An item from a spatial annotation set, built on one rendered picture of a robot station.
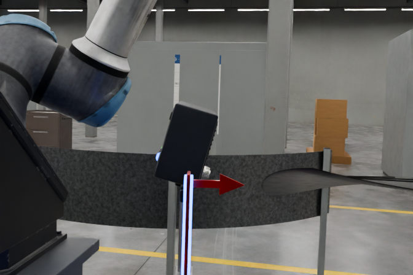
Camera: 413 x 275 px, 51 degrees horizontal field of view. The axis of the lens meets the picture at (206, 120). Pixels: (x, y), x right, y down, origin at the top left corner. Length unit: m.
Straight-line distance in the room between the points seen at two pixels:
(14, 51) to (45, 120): 6.47
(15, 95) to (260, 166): 1.84
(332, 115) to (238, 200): 6.37
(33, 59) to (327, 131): 8.06
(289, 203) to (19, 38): 2.04
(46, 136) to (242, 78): 3.18
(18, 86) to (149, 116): 6.18
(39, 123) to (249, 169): 5.29
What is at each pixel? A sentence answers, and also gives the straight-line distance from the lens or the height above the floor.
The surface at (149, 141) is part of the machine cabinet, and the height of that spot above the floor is 0.48.
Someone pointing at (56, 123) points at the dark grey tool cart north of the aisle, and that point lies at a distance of 7.18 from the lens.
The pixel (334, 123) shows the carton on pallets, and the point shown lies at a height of 0.77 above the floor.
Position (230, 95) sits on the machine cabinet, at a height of 1.25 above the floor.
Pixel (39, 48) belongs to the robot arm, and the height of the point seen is 1.35.
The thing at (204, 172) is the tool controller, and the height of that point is 1.08.
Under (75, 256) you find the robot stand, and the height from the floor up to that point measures 1.00.
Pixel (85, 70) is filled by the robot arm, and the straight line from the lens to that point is 0.80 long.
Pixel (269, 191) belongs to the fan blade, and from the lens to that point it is 0.60.
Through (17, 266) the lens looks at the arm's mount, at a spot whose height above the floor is 1.01.
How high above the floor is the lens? 1.28
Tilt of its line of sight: 4 degrees down
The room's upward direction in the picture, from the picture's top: 2 degrees clockwise
